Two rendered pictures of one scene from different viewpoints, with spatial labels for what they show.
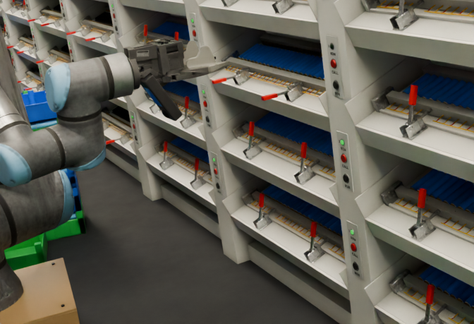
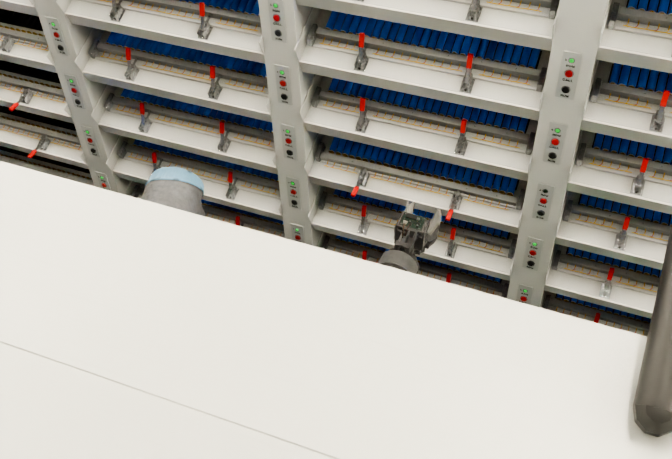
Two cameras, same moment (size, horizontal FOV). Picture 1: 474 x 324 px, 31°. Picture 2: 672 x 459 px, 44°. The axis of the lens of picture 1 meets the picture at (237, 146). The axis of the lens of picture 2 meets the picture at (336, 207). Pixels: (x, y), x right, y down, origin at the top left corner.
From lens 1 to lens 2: 188 cm
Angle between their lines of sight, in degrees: 46
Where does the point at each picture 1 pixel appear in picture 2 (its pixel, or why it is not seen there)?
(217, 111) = (310, 196)
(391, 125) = (591, 235)
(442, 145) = (654, 254)
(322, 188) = (477, 258)
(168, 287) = not seen: hidden behind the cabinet
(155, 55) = (416, 238)
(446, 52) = not seen: outside the picture
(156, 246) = not seen: hidden behind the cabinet
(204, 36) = (305, 144)
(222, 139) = (312, 215)
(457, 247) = (640, 299)
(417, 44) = (657, 206)
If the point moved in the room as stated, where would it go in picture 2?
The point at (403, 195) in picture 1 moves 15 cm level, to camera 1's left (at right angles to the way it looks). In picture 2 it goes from (570, 262) to (538, 293)
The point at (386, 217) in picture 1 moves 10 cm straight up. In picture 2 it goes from (563, 281) to (569, 257)
